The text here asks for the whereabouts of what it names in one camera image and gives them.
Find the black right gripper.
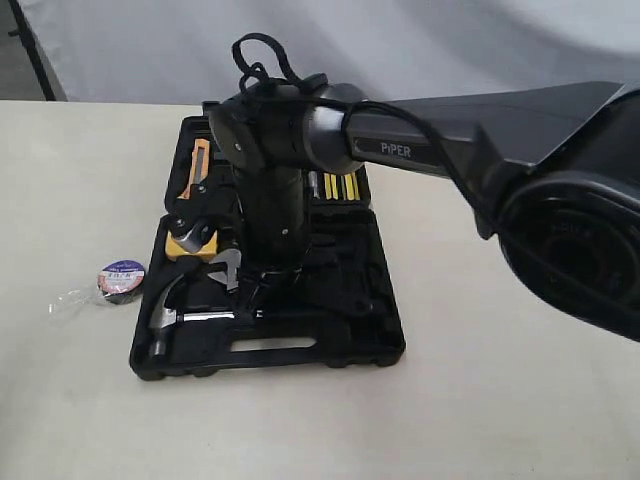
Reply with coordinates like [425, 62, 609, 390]
[234, 167, 373, 325]

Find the adjustable wrench black handle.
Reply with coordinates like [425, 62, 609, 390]
[206, 248, 242, 292]

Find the claw hammer black grip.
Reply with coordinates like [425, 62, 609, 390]
[148, 279, 351, 359]

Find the black electrical tape roll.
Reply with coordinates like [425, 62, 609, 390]
[49, 257, 146, 317]

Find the black plastic tool case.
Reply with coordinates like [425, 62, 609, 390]
[129, 115, 405, 381]

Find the yellow black screwdriver left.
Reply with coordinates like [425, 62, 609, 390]
[323, 173, 339, 200]

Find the yellow black screwdriver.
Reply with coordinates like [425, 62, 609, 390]
[341, 172, 360, 202]
[323, 173, 339, 200]

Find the clear voltage tester screwdriver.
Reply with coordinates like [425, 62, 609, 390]
[308, 171, 320, 200]

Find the yellow black screwdriver right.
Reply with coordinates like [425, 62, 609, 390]
[341, 172, 360, 202]

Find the yellow measuring tape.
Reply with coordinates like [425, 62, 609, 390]
[165, 227, 218, 263]

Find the orange utility knife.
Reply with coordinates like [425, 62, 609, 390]
[178, 138, 211, 200]

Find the black metal frame post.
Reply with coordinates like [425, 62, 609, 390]
[7, 0, 59, 101]

